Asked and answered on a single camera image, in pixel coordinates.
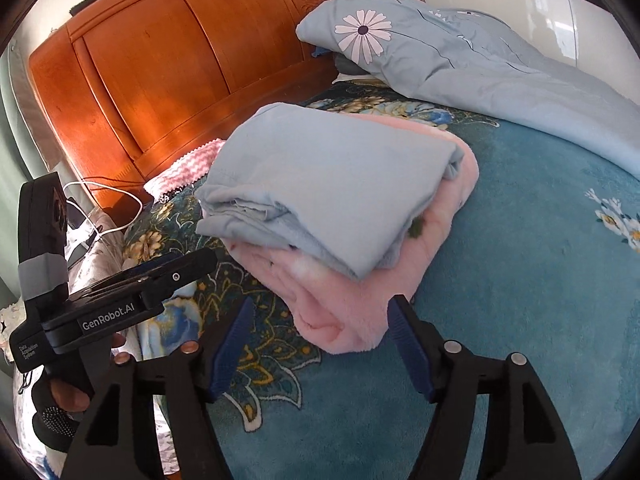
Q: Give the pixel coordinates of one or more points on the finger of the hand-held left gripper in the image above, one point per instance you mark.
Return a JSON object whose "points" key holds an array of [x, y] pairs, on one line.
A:
{"points": [[185, 270]]}

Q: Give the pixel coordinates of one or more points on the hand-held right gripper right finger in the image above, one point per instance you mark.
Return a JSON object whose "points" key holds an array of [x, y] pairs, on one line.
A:
{"points": [[407, 345]]}

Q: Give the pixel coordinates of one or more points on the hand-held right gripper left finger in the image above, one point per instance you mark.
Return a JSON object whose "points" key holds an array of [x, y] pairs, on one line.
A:
{"points": [[232, 345]]}

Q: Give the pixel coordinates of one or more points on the light blue shirt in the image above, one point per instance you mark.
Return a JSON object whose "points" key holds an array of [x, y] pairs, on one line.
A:
{"points": [[325, 180]]}

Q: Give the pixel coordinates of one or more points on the person's left hand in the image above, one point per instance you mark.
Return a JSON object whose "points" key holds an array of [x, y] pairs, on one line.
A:
{"points": [[65, 400]]}

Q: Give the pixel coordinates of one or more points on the pink fleece blanket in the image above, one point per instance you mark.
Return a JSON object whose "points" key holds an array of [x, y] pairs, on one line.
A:
{"points": [[350, 320]]}

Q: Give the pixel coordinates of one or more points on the pink white zigzag cloth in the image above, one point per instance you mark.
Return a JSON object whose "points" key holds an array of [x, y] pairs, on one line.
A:
{"points": [[187, 167]]}

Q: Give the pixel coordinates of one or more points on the teal floral blanket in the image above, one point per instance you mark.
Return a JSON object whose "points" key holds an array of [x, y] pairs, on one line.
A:
{"points": [[500, 260]]}

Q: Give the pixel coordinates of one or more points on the grey padded panel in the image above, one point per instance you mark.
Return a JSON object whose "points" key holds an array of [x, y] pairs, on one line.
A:
{"points": [[27, 110]]}

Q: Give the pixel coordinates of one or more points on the wooden headboard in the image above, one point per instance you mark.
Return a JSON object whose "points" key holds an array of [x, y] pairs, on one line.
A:
{"points": [[175, 60]]}

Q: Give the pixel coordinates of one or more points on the light blue floral quilt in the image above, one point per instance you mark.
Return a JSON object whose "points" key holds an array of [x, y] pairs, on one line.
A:
{"points": [[475, 60]]}

